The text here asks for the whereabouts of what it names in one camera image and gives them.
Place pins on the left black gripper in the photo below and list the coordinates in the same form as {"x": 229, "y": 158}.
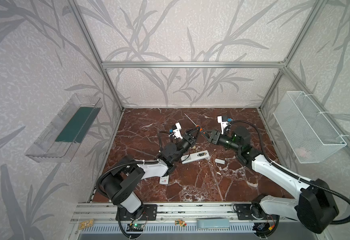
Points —
{"x": 189, "y": 137}

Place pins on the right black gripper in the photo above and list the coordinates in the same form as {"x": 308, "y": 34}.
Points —
{"x": 214, "y": 137}

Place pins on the white remote control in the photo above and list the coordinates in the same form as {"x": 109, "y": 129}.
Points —
{"x": 189, "y": 158}
{"x": 164, "y": 180}

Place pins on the white battery cover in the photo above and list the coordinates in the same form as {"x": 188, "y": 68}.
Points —
{"x": 218, "y": 161}

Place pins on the orange handled screwdriver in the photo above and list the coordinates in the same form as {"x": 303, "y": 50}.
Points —
{"x": 197, "y": 128}

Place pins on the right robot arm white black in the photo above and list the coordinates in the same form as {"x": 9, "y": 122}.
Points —
{"x": 311, "y": 204}

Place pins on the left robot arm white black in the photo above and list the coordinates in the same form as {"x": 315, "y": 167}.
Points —
{"x": 120, "y": 181}

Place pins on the pink object in basket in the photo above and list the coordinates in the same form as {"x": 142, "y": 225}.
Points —
{"x": 302, "y": 153}

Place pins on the small orange green connector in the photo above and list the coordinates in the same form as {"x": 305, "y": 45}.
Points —
{"x": 180, "y": 223}

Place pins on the left green led controller board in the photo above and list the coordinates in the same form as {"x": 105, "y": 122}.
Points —
{"x": 135, "y": 227}

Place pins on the tan circuit board piece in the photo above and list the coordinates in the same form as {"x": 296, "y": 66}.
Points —
{"x": 85, "y": 224}

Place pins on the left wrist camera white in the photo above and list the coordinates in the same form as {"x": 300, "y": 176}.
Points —
{"x": 175, "y": 131}

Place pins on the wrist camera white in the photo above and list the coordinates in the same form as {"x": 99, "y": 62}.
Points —
{"x": 175, "y": 131}
{"x": 224, "y": 121}

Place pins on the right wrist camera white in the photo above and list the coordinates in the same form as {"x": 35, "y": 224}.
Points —
{"x": 224, "y": 121}

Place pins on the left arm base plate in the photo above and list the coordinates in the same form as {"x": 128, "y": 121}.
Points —
{"x": 147, "y": 212}

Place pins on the white wire mesh basket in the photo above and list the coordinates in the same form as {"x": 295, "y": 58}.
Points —
{"x": 305, "y": 125}

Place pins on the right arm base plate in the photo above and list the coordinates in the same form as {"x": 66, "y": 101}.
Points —
{"x": 244, "y": 212}

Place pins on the grey rectangular box on rail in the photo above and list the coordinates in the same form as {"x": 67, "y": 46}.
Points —
{"x": 213, "y": 224}

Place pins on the clear plastic wall shelf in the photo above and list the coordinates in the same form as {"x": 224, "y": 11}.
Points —
{"x": 61, "y": 139}

